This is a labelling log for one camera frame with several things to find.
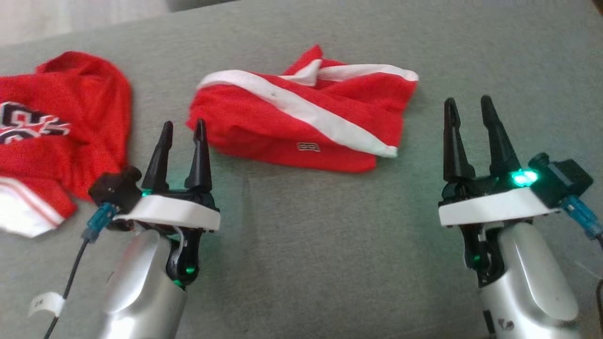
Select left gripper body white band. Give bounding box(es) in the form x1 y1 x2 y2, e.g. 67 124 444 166
113 188 221 288

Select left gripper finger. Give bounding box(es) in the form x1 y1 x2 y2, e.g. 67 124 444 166
141 121 174 191
185 119 212 193

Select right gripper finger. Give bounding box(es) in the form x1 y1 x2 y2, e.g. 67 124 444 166
481 96 521 178
443 98 475 183

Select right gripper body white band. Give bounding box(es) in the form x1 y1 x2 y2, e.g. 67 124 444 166
438 169 561 288

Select red shorts with white stripe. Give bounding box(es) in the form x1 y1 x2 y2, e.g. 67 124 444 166
186 45 419 173

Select red basketball jersey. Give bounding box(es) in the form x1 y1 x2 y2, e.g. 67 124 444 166
0 51 133 238

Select grey sofa seat cushion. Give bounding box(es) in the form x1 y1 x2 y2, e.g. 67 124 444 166
0 0 603 339

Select left cable with teal plug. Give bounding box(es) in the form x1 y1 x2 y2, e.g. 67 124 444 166
43 202 118 339

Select white cable label tag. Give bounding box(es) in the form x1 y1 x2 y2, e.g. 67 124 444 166
28 292 65 317

